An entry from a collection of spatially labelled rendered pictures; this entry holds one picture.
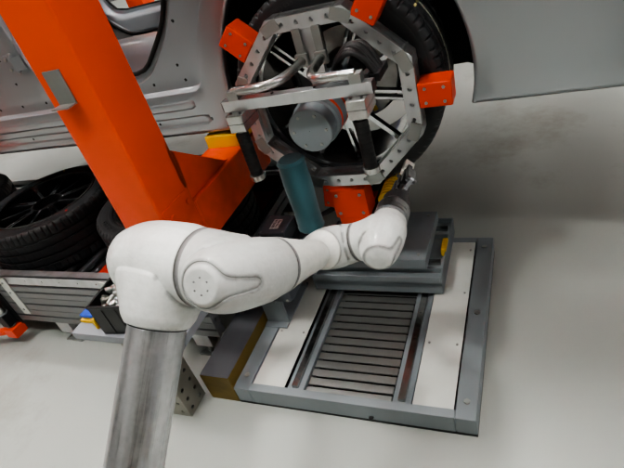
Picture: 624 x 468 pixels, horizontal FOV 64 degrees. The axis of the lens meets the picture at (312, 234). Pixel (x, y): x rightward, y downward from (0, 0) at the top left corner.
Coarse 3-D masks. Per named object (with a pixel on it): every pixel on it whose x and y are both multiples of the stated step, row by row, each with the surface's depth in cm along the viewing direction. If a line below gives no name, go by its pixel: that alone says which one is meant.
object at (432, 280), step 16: (336, 224) 220; (448, 224) 203; (448, 240) 193; (432, 256) 190; (448, 256) 192; (320, 272) 200; (336, 272) 197; (352, 272) 195; (368, 272) 192; (384, 272) 190; (400, 272) 187; (416, 272) 185; (432, 272) 183; (320, 288) 200; (336, 288) 197; (352, 288) 194; (368, 288) 191; (384, 288) 188; (400, 288) 186; (416, 288) 183; (432, 288) 180
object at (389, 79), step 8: (336, 24) 159; (328, 32) 160; (336, 32) 159; (328, 40) 161; (336, 40) 160; (328, 48) 163; (336, 48) 162; (352, 64) 159; (360, 64) 158; (392, 64) 159; (384, 72) 162; (392, 72) 161; (384, 80) 163; (392, 80) 162; (376, 104) 169; (384, 104) 168; (376, 112) 171
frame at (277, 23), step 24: (336, 0) 132; (264, 24) 137; (288, 24) 135; (312, 24) 133; (360, 24) 129; (264, 48) 142; (384, 48) 131; (408, 48) 132; (240, 72) 149; (408, 72) 137; (408, 96) 137; (264, 120) 162; (408, 120) 141; (264, 144) 162; (408, 144) 146; (312, 168) 167; (336, 168) 165; (360, 168) 161; (384, 168) 153
